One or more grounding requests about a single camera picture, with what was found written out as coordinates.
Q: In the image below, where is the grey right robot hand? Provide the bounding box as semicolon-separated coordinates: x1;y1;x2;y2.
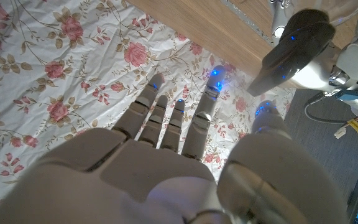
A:
0;64;351;224

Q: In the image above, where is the white connector with yellow tag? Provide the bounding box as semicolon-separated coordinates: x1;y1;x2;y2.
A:
333;118;358;142

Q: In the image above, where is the floral print backdrop cloth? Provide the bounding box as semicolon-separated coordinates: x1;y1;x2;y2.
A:
0;0;296;218

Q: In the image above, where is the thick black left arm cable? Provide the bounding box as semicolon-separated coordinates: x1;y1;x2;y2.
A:
304;91;348;124

